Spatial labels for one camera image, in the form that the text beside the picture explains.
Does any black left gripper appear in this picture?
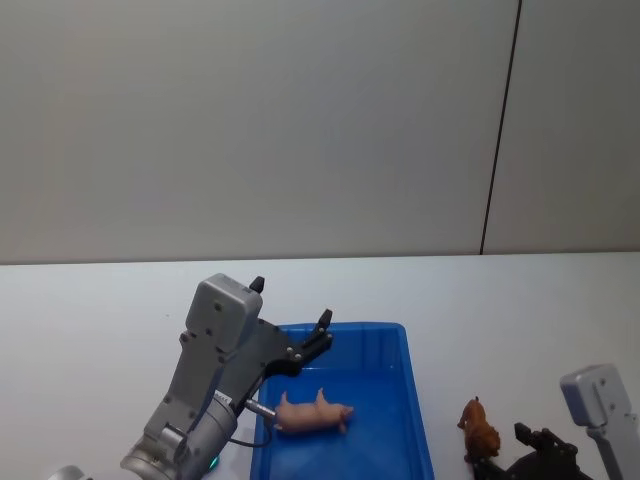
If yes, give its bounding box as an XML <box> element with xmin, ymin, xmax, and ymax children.
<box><xmin>213</xmin><ymin>275</ymin><xmax>335</xmax><ymax>416</ymax></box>

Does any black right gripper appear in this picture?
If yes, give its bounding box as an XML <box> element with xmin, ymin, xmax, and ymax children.
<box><xmin>471</xmin><ymin>421</ymin><xmax>597</xmax><ymax>480</ymax></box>

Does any brown toy lion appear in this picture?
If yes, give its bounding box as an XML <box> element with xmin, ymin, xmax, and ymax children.
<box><xmin>455</xmin><ymin>395</ymin><xmax>502</xmax><ymax>464</ymax></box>

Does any pink toy pig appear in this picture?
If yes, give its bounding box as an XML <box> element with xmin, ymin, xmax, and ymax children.
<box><xmin>273</xmin><ymin>387</ymin><xmax>356</xmax><ymax>436</ymax></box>

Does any blue plastic tray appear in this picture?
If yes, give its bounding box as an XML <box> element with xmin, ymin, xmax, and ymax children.
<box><xmin>249</xmin><ymin>321</ymin><xmax>436</xmax><ymax>480</ymax></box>

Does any thin dark cable silver plug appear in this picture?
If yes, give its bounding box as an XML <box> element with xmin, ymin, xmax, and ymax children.
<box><xmin>230</xmin><ymin>398</ymin><xmax>279</xmax><ymax>450</ymax></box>

